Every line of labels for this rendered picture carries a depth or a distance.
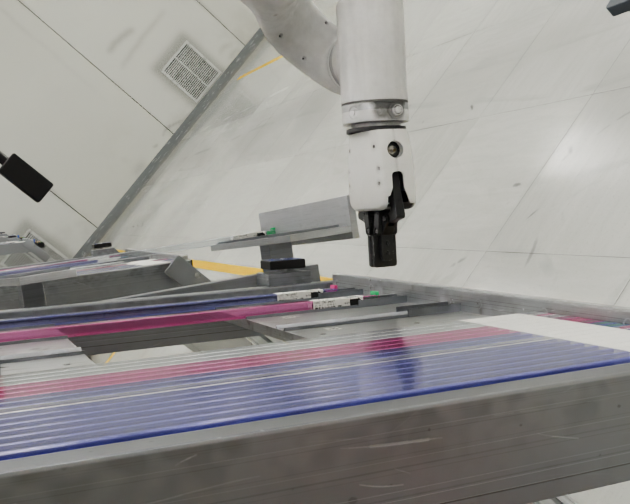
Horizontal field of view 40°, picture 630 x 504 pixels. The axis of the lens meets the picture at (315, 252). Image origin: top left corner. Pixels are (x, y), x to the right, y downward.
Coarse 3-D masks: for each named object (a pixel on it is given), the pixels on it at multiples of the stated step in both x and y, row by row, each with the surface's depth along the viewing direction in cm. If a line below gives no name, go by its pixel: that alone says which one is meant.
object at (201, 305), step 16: (160, 304) 98; (176, 304) 98; (192, 304) 99; (208, 304) 100; (224, 304) 100; (240, 304) 101; (0, 320) 91; (16, 320) 91; (32, 320) 92; (48, 320) 93; (64, 320) 93; (80, 320) 94; (96, 320) 95
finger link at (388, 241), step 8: (384, 216) 106; (384, 224) 106; (392, 224) 107; (384, 232) 107; (392, 232) 108; (376, 240) 108; (384, 240) 107; (392, 240) 108; (376, 248) 108; (384, 248) 108; (392, 248) 108; (376, 256) 108; (384, 256) 108; (392, 256) 108; (376, 264) 108; (384, 264) 108; (392, 264) 109
